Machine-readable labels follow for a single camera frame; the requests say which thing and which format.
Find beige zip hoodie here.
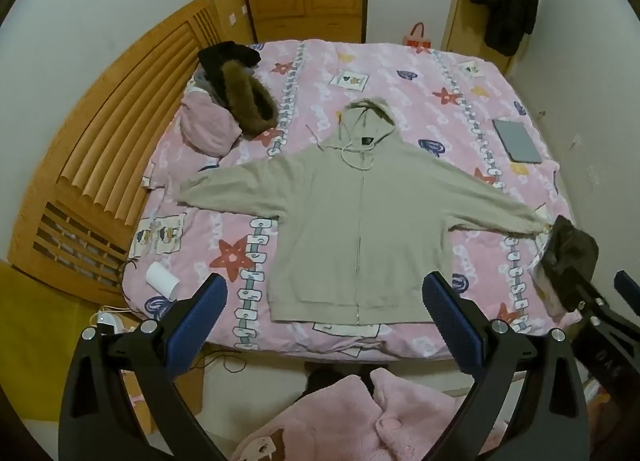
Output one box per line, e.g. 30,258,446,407
178,99,546,325

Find dark olive garment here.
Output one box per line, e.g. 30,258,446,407
540,215,599,313

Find white device on nightstand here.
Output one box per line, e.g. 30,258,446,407
94,311,125,334

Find white paper roll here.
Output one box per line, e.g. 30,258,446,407
145,262,180,301

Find grey laptop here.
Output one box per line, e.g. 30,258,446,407
492,120,542,164

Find wooden slatted headboard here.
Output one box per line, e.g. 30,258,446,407
8,0,220,306

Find pink patterned bed blanket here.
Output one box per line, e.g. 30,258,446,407
122,39,576,363

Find pink fluffy garment on bed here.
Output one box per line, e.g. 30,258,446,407
179,90,242,158

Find red gift bag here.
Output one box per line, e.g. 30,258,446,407
402,22,432,54

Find black fur-trimmed coat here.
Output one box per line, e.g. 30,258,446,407
198,42,279,138

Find black cable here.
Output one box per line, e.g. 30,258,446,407
192,345,249,376

